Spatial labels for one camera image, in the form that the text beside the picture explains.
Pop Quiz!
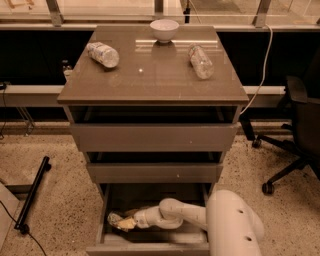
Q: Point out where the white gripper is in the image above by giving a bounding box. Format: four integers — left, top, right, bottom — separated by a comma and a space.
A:
116, 206, 159, 232

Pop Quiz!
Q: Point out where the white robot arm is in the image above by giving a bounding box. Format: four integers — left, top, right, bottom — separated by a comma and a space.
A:
108, 190, 264, 256

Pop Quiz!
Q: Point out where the grey middle drawer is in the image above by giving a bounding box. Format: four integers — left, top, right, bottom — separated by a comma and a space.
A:
87, 152, 223, 183

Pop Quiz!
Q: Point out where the grey drawer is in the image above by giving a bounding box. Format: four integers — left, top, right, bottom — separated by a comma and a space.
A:
86, 183, 213, 256
70, 122, 237, 152
87, 152, 223, 183

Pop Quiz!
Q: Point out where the grey bottom drawer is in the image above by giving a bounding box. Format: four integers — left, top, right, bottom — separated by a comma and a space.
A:
86, 183, 213, 256

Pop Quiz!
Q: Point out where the grey top drawer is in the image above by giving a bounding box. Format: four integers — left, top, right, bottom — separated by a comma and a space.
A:
70, 122, 237, 152

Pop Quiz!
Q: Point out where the grey drawer cabinet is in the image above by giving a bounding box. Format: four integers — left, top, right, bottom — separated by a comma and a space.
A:
56, 25, 250, 256

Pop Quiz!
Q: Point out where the black bar stand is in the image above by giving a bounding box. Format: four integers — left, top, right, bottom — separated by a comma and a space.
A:
14, 156, 51, 235

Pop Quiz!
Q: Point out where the left clear plastic bottle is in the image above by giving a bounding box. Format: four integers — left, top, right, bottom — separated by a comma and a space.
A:
86, 42, 120, 68

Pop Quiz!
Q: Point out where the clear plastic bottle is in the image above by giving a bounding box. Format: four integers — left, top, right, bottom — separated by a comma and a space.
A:
86, 42, 120, 68
188, 44, 214, 80

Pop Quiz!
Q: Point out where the right clear plastic bottle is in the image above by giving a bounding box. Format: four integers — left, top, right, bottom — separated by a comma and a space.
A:
188, 44, 214, 80

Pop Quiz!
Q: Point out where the white bowl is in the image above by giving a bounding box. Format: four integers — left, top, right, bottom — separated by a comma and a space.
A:
150, 19, 179, 43

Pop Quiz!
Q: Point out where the black office chair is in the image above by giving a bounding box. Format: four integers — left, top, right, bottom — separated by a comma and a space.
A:
240, 49, 320, 195

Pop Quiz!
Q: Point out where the black floor cable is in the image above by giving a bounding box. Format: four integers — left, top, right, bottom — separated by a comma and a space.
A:
0, 199, 48, 256

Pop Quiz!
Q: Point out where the white cable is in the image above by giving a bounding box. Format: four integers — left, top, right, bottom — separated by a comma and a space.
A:
239, 25, 274, 116

